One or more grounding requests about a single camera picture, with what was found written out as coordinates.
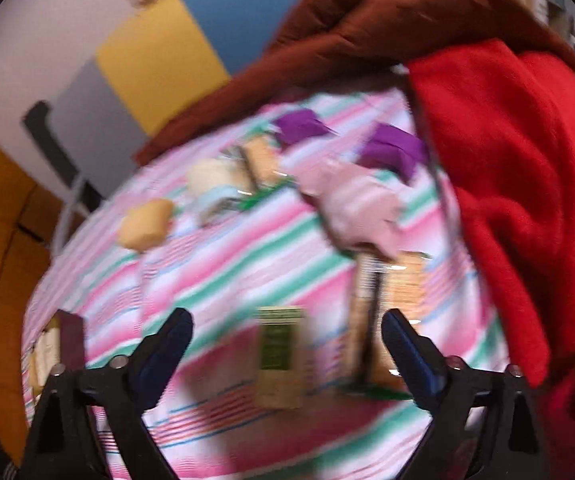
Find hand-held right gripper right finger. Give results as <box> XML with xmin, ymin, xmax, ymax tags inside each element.
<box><xmin>381</xmin><ymin>309</ymin><xmax>551</xmax><ymax>480</ymax></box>

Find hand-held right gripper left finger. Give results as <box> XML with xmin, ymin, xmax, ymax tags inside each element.
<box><xmin>22</xmin><ymin>307</ymin><xmax>194</xmax><ymax>480</ymax></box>

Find biscuit packet with green wrapper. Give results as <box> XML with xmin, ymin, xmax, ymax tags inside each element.
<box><xmin>228</xmin><ymin>132</ymin><xmax>293</xmax><ymax>211</ymax></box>
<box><xmin>350</xmin><ymin>251</ymin><xmax>428</xmax><ymax>396</ymax></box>

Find maroon box with gold lining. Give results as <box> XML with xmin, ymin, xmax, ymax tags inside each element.
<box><xmin>28</xmin><ymin>310</ymin><xmax>88</xmax><ymax>396</ymax></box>

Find tan box with green label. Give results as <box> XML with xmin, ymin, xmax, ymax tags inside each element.
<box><xmin>256</xmin><ymin>306</ymin><xmax>305</xmax><ymax>409</ymax></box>

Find yellow sponge cake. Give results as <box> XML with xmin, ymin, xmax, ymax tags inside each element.
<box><xmin>118</xmin><ymin>198</ymin><xmax>174</xmax><ymax>253</ymax></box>

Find pink snack packet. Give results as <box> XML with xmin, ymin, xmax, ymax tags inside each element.
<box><xmin>297</xmin><ymin>157</ymin><xmax>403</xmax><ymax>258</ymax></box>

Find purple snack packet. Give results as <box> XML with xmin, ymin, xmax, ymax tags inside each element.
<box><xmin>274</xmin><ymin>109</ymin><xmax>338</xmax><ymax>147</ymax></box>
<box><xmin>356</xmin><ymin>122</ymin><xmax>428</xmax><ymax>181</ymax></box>

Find striped pink green tablecloth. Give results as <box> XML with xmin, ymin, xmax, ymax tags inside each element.
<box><xmin>22</xmin><ymin>87</ymin><xmax>513</xmax><ymax>480</ymax></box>

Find red fleece cloth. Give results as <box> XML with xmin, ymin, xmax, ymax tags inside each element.
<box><xmin>407</xmin><ymin>40</ymin><xmax>575</xmax><ymax>456</ymax></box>

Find grey yellow blue chair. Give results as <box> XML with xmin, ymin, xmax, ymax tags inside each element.
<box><xmin>22</xmin><ymin>0</ymin><xmax>302</xmax><ymax>248</ymax></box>

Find brown blanket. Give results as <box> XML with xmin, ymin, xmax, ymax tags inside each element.
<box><xmin>135</xmin><ymin>0</ymin><xmax>575</xmax><ymax>166</ymax></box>

